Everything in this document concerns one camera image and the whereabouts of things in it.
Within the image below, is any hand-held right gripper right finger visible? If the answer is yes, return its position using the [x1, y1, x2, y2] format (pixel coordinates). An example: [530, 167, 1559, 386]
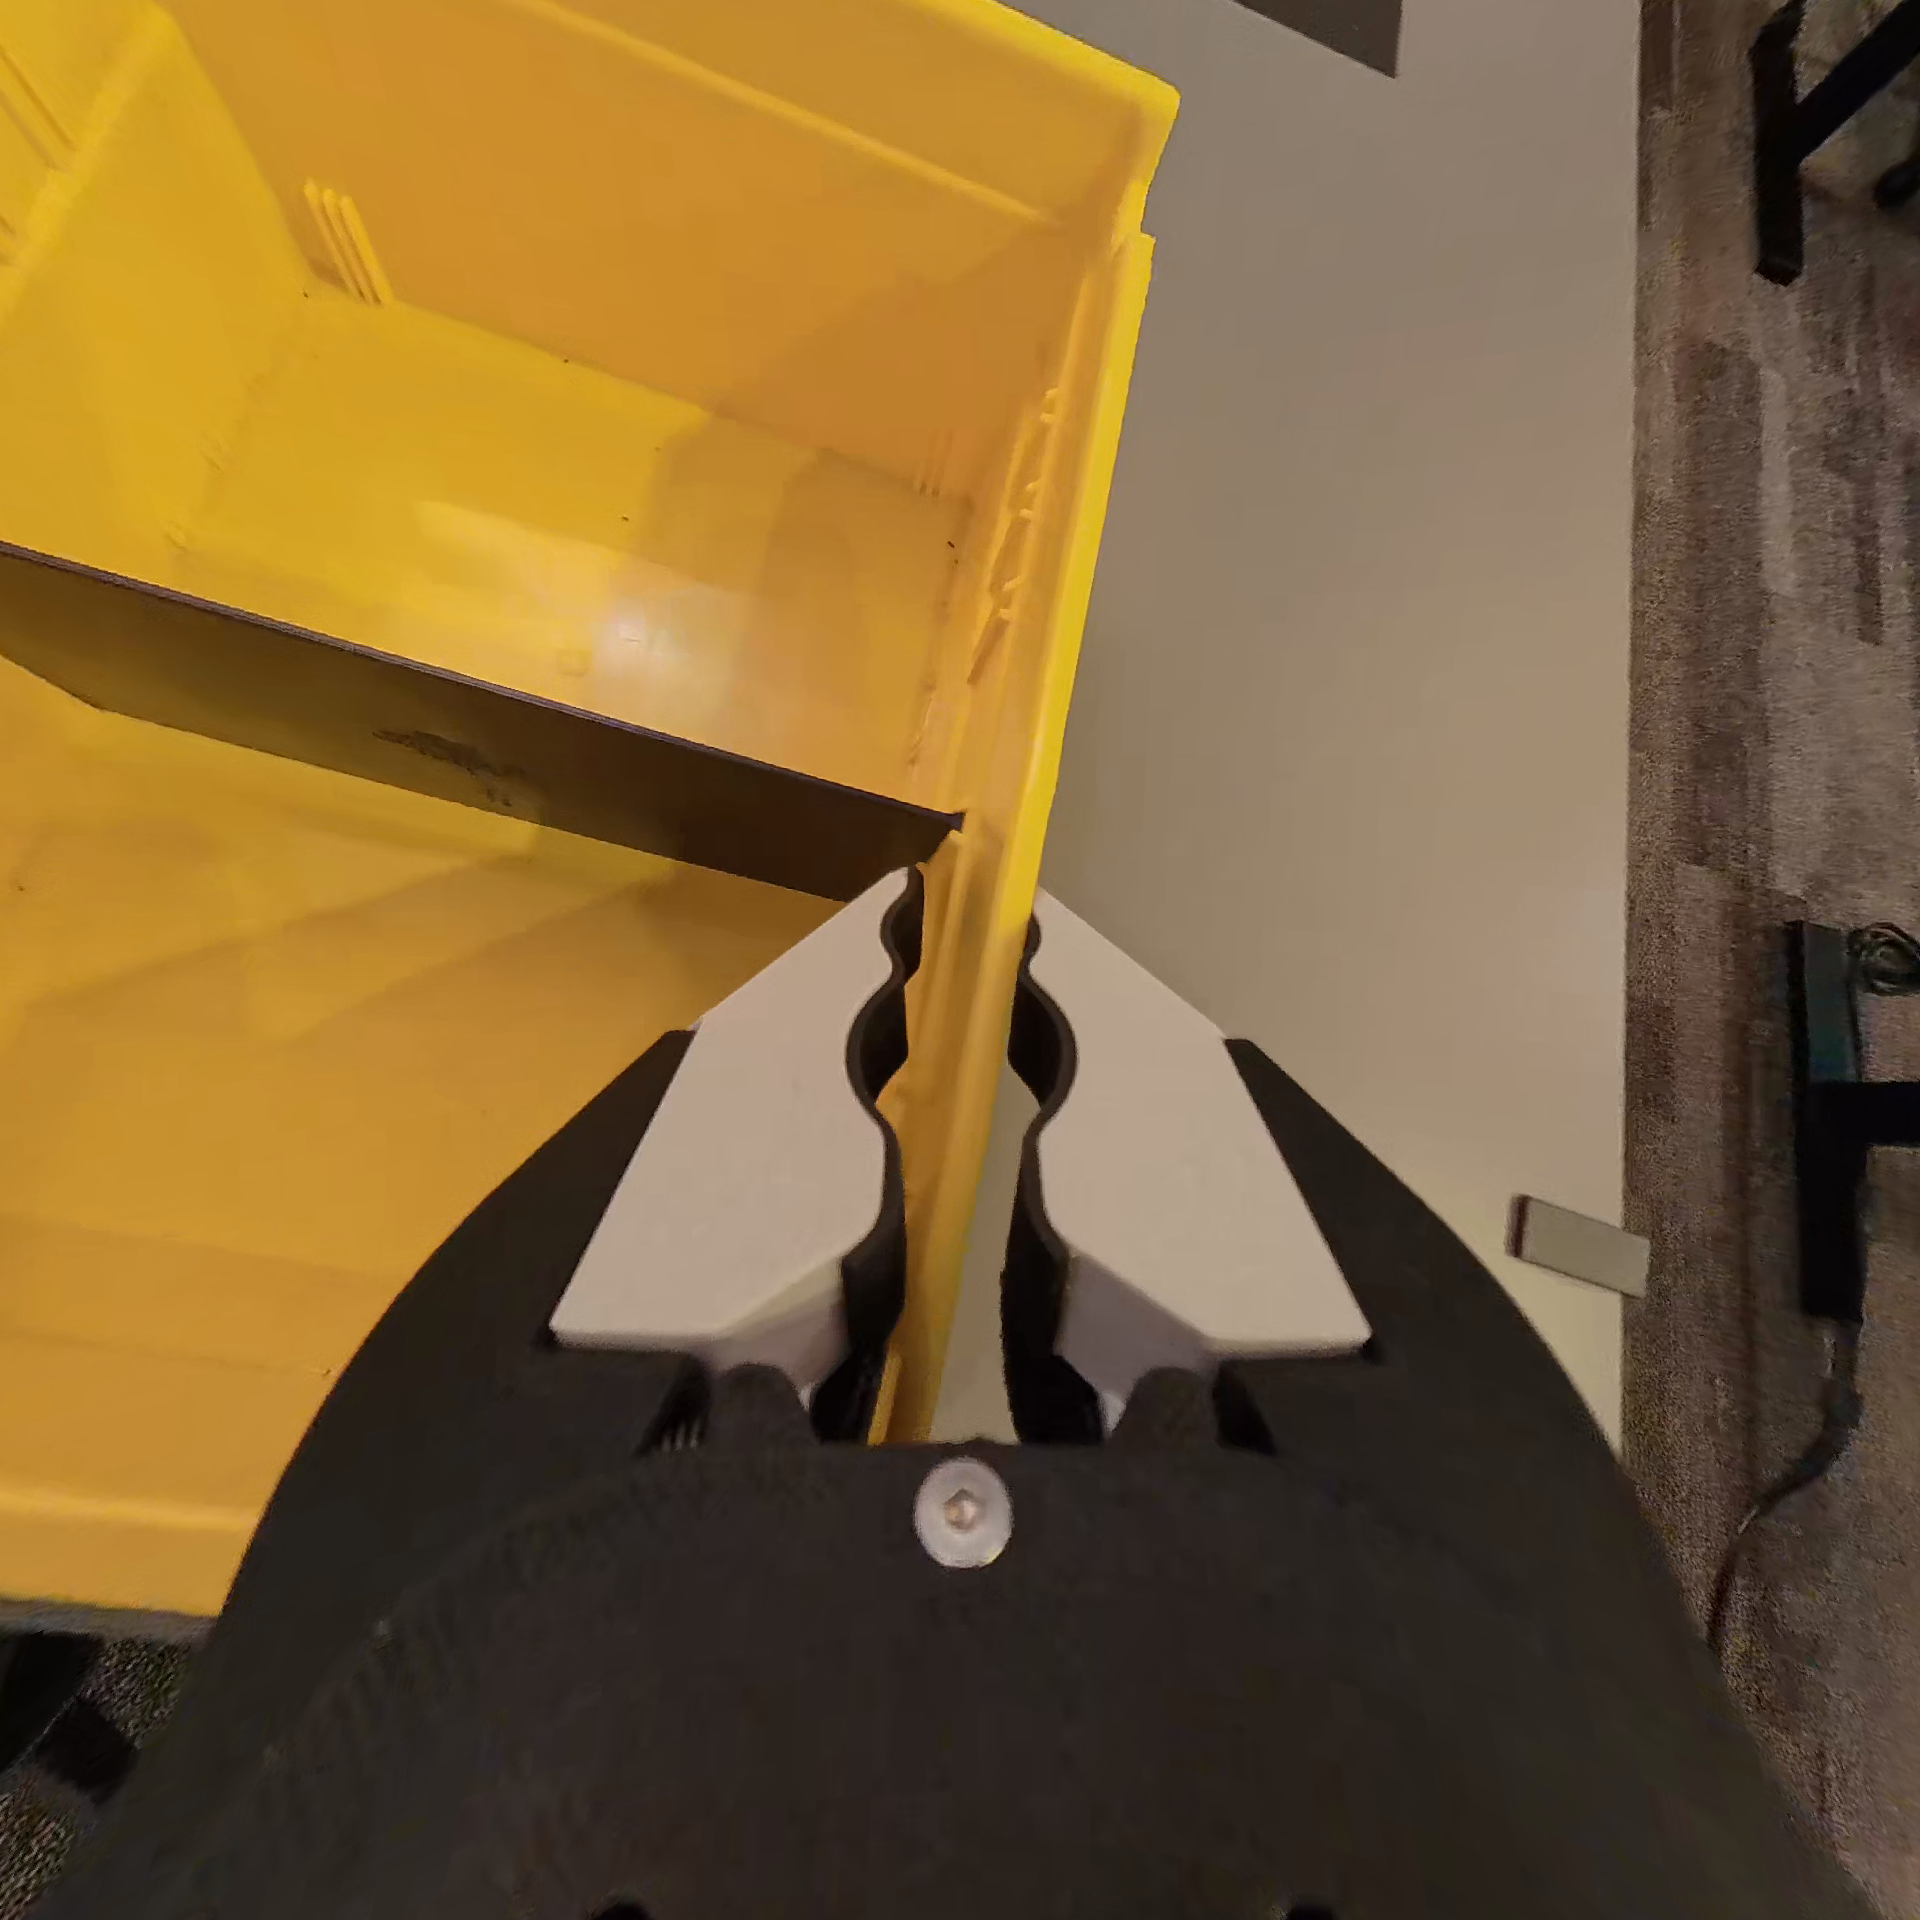
[1001, 897, 1373, 1444]

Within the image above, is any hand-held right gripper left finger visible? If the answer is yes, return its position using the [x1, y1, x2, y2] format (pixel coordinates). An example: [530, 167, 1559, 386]
[548, 864, 922, 1444]

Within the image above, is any yellow plastic bin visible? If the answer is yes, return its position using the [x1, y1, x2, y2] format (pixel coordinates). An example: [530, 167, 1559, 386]
[0, 0, 1181, 1623]

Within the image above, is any small grey flat tag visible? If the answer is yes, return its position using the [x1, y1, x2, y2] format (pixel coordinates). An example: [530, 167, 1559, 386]
[1503, 1196, 1653, 1298]

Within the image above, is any black bin divider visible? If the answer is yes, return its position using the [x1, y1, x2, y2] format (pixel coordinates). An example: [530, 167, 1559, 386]
[0, 545, 967, 906]

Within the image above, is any black desk leg frame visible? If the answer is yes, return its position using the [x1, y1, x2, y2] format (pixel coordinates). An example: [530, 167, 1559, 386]
[1745, 0, 1920, 288]
[1785, 920, 1920, 1326]

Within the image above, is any thin floor cable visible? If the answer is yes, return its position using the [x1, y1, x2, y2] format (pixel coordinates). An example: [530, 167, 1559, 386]
[1703, 1328, 1870, 1654]

